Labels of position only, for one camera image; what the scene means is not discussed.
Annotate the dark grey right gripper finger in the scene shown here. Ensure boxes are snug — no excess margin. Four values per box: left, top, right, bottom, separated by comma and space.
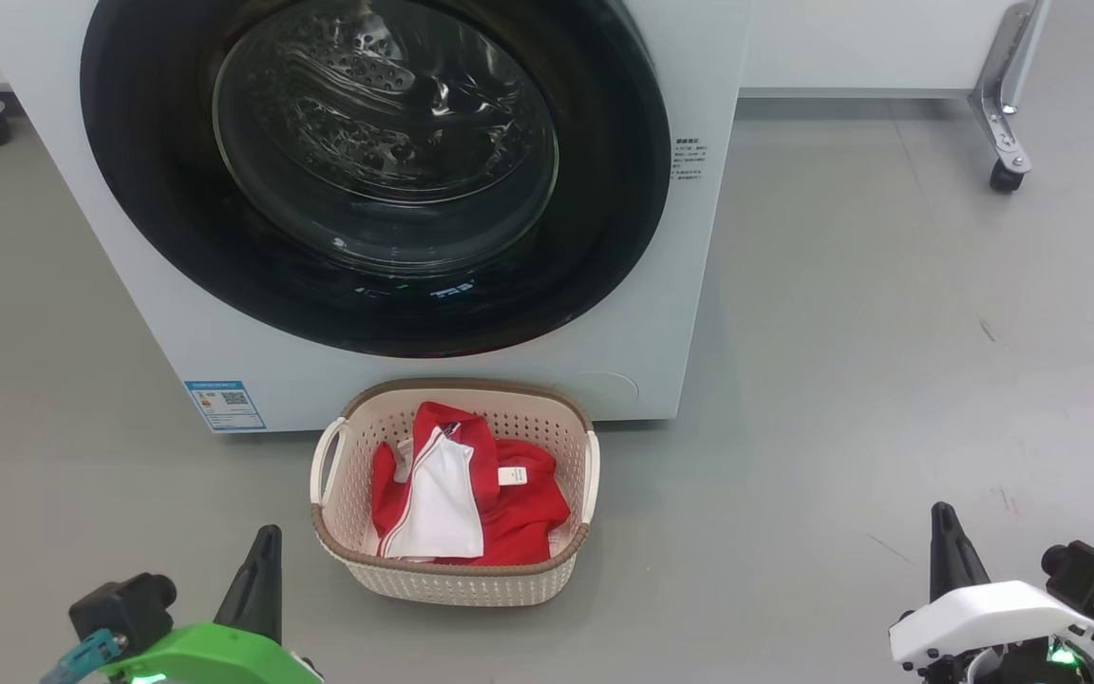
929, 502, 962, 602
944, 502, 993, 596

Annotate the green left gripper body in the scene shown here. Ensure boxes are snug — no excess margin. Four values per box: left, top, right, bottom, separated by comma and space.
99, 622, 326, 684

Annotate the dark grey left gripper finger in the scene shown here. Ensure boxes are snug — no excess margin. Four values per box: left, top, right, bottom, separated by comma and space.
257, 524, 285, 645
213, 524, 271, 636

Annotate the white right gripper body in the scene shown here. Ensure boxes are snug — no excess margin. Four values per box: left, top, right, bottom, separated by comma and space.
888, 580, 1094, 668

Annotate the red and white garment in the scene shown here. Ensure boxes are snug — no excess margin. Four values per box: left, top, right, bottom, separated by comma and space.
371, 401, 573, 567

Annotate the grey glass washing machine door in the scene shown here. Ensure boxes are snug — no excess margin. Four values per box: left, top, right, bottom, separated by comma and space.
80, 0, 673, 360

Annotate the cream perforated laundry basket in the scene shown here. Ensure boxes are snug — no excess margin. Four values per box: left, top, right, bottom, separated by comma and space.
309, 378, 602, 609

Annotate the white front-load washing machine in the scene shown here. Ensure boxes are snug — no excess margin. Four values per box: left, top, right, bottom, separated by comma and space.
0, 0, 755, 436

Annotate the blue energy label sticker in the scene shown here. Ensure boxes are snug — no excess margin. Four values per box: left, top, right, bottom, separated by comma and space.
183, 380, 268, 434

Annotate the metal leg with black caster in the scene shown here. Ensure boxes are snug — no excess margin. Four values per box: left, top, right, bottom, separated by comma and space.
969, 0, 1053, 197

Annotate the white partition panel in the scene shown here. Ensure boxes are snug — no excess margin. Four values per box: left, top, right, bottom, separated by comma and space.
740, 0, 1032, 100

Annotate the teal left camera connector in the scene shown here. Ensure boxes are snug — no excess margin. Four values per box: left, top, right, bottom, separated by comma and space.
40, 628, 126, 684

